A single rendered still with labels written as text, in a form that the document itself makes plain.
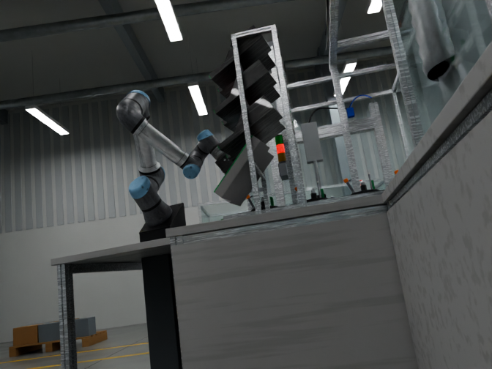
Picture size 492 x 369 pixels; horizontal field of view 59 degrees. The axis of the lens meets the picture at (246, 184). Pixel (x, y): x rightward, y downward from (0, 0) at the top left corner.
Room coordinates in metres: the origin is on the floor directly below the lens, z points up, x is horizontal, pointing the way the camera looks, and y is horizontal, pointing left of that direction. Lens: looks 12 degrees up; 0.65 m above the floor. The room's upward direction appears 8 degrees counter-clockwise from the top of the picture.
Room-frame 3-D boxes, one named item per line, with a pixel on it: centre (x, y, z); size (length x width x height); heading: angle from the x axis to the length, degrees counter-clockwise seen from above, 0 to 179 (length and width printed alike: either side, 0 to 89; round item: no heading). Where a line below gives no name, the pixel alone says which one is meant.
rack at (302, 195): (1.83, -0.14, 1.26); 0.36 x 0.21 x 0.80; 171
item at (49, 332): (7.20, 3.23, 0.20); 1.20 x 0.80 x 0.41; 90
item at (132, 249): (2.26, 0.43, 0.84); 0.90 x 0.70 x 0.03; 160
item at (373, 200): (2.13, -0.52, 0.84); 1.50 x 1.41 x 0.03; 171
